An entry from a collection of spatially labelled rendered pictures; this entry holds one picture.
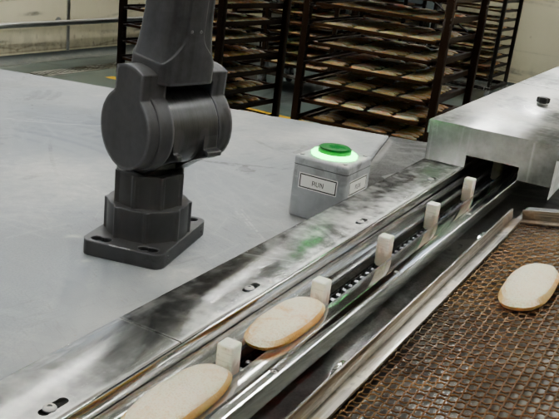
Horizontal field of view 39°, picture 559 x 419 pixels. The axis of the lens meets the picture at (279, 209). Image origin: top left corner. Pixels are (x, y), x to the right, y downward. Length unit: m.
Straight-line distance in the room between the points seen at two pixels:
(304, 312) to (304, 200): 0.33
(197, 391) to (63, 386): 0.08
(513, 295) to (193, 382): 0.24
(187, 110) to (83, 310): 0.21
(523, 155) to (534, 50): 6.71
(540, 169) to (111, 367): 0.71
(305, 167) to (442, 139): 0.26
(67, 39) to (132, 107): 6.05
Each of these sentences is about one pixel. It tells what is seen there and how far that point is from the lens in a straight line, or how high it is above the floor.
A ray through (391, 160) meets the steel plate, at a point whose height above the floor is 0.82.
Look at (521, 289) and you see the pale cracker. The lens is 0.61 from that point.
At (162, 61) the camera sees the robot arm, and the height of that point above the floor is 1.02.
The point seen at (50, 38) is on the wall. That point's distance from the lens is 6.65.
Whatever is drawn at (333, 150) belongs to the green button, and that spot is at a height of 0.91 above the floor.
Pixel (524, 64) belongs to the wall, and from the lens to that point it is 7.82.
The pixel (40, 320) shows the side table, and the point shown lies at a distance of 0.68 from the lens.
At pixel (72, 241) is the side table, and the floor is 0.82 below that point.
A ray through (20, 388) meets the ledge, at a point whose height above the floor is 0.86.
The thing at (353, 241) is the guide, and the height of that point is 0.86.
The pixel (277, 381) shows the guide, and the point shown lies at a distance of 0.53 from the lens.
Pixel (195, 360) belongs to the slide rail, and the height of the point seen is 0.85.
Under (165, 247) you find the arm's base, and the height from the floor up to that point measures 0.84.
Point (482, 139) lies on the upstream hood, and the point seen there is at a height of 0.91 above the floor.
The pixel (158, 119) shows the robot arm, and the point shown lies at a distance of 0.72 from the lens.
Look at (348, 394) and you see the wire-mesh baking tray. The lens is 0.47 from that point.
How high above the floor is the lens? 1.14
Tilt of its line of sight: 19 degrees down
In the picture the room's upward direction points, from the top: 7 degrees clockwise
